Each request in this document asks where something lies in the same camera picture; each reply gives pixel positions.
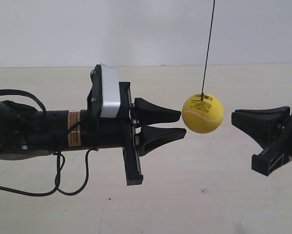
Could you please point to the yellow tennis ball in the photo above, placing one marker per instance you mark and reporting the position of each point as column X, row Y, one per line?
column 202, row 114

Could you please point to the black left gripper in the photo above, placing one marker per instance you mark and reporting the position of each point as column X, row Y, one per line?
column 119, row 132

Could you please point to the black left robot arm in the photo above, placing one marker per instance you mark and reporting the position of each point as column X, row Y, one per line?
column 26, row 132

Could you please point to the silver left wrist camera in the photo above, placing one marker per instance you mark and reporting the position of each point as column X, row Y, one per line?
column 104, row 97

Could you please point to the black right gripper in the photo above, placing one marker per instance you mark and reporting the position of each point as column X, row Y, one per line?
column 265, row 127

